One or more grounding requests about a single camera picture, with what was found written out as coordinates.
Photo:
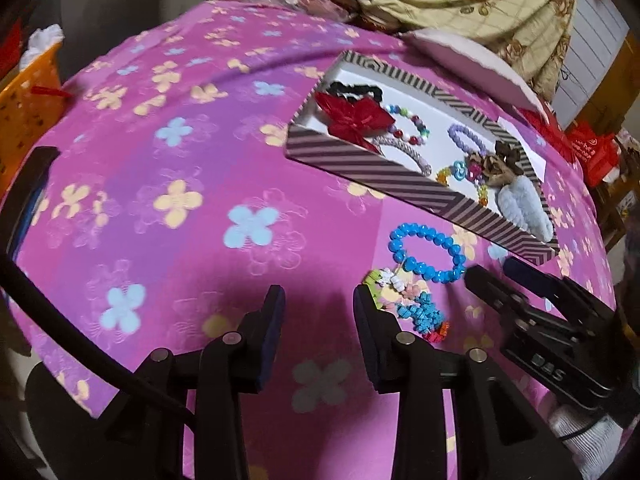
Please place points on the red paper bag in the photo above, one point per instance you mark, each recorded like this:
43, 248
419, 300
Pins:
595, 152

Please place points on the black scrunchie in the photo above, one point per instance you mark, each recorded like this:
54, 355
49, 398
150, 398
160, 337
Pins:
350, 90

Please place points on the white paper sheet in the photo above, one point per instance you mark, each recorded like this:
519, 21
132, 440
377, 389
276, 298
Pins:
536, 159

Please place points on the leopard print bow hair clip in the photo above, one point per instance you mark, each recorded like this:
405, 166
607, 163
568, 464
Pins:
487, 174

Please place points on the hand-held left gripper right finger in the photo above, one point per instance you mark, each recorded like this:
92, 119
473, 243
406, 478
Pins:
367, 342

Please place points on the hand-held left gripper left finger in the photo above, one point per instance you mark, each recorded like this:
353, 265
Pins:
272, 342

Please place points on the red frilled cloth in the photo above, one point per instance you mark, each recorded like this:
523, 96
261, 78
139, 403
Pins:
550, 132

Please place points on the beige floral quilt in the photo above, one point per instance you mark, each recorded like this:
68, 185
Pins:
475, 5

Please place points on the red ribbon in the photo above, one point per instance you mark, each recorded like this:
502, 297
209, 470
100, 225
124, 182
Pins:
50, 92

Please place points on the white stuffing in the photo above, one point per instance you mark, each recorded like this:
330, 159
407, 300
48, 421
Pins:
42, 42

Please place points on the white pillow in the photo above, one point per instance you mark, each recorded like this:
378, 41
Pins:
475, 60

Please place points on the orange plastic basket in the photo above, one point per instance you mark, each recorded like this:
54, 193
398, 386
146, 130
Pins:
25, 120

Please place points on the striped cardboard box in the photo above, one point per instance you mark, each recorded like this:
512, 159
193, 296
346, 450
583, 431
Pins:
380, 160

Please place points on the light blue fluffy scrunchie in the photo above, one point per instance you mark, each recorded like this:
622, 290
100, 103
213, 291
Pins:
525, 207

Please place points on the person's right forearm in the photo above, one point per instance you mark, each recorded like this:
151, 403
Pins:
580, 440

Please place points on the pink floral bedsheet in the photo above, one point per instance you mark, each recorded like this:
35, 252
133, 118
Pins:
200, 185

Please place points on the red bow hair clip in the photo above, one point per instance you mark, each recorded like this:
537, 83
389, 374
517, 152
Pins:
355, 117

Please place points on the brown scrunchie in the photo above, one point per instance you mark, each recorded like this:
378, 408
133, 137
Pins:
506, 151

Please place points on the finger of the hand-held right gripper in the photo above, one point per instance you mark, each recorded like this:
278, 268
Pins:
530, 279
492, 292

